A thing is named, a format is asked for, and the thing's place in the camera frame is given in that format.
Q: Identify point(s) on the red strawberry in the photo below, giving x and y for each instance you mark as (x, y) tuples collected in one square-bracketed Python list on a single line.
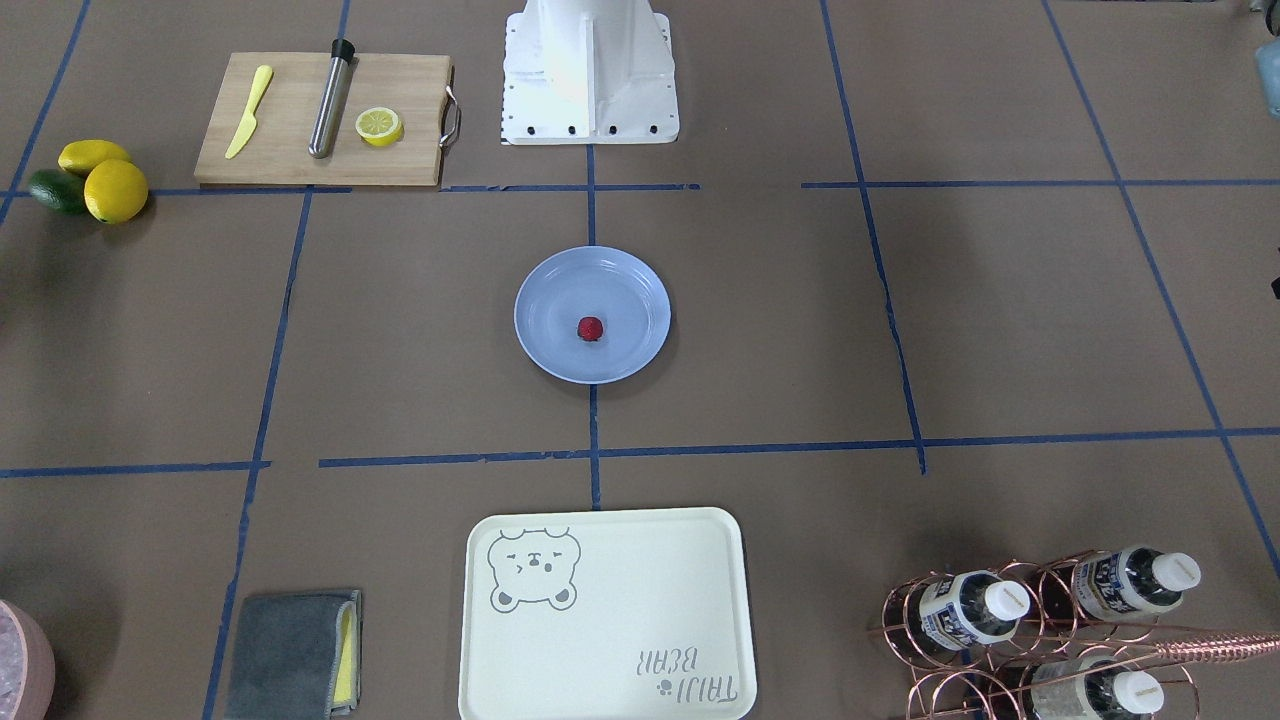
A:
[(590, 329)]

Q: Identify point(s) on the blue plastic plate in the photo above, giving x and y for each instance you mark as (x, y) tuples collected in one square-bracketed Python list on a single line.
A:
[(612, 284)]

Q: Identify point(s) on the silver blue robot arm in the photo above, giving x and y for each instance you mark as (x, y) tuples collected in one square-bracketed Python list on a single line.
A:
[(1267, 61)]

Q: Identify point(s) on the cream bear tray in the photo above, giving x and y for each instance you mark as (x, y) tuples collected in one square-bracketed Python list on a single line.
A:
[(626, 614)]

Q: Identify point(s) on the half lemon slice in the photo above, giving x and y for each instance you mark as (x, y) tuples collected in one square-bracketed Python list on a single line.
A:
[(379, 127)]

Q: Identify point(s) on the steel knife sharpener rod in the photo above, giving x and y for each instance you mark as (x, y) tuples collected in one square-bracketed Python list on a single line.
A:
[(333, 100)]

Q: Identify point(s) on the bottle in rack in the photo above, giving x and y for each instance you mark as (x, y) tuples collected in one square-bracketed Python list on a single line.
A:
[(1091, 687), (1118, 586), (955, 613)]

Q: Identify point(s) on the wooden cutting board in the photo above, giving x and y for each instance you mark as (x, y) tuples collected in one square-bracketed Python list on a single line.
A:
[(415, 86)]

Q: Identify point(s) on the grey and yellow cloth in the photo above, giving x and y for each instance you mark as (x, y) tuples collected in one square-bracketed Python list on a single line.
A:
[(297, 656)]

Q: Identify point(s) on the yellow plastic knife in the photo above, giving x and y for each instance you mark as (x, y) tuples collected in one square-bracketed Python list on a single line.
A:
[(248, 121)]

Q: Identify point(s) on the round yellow lemon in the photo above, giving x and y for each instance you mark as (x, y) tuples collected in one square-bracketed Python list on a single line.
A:
[(115, 191)]

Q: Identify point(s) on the bottle front in rack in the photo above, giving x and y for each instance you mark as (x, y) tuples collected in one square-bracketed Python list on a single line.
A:
[(1091, 687)]

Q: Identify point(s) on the oval yellow lemon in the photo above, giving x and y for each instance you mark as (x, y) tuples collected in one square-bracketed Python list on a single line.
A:
[(81, 157)]

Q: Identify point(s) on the green avocado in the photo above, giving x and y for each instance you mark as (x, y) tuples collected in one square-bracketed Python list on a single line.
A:
[(59, 191)]

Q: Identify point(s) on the pink bowl with ice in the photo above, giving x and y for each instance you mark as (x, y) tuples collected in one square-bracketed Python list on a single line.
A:
[(28, 672)]

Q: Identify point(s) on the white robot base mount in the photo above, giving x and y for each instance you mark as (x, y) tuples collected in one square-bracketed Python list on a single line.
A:
[(588, 73)]

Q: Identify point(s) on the copper wire bottle rack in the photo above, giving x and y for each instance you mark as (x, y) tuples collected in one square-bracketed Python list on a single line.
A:
[(1082, 637)]

